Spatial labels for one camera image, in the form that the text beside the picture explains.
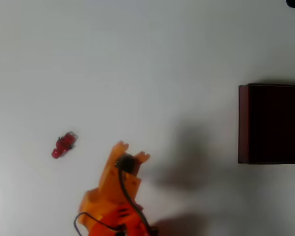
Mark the light orange gripper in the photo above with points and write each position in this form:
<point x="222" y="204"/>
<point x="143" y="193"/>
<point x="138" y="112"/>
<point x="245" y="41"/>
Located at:
<point x="111" y="165"/>

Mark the small red toy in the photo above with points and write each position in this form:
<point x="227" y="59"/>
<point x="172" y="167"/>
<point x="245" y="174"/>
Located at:
<point x="62" y="146"/>

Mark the dark maroon open box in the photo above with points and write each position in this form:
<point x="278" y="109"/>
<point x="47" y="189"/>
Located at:
<point x="273" y="123"/>

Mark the small black camera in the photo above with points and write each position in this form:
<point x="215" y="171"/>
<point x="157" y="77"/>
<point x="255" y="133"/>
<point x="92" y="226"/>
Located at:
<point x="126" y="163"/>

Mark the orange camera mount bracket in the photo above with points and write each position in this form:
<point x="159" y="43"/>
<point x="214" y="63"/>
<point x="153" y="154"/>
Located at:
<point x="119" y="150"/>

